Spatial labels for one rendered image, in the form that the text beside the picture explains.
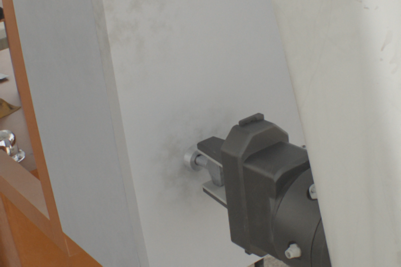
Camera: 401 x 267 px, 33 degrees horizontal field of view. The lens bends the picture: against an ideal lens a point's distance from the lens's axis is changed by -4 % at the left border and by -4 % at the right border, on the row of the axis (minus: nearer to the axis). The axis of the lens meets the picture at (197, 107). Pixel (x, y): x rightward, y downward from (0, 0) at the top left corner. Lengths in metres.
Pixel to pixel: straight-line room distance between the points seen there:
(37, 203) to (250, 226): 0.45
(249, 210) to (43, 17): 0.28
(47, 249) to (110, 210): 0.55
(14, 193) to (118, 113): 0.45
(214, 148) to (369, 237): 0.38
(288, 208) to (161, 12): 0.21
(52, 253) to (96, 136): 0.60
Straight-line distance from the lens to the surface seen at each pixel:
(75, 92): 0.68
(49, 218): 0.91
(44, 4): 0.70
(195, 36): 0.63
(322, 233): 0.49
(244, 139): 0.56
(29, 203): 0.98
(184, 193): 0.67
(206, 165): 0.65
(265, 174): 0.54
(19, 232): 1.20
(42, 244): 1.23
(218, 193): 0.64
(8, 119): 1.41
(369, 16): 0.22
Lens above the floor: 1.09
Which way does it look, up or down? 22 degrees down
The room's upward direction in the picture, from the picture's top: 7 degrees counter-clockwise
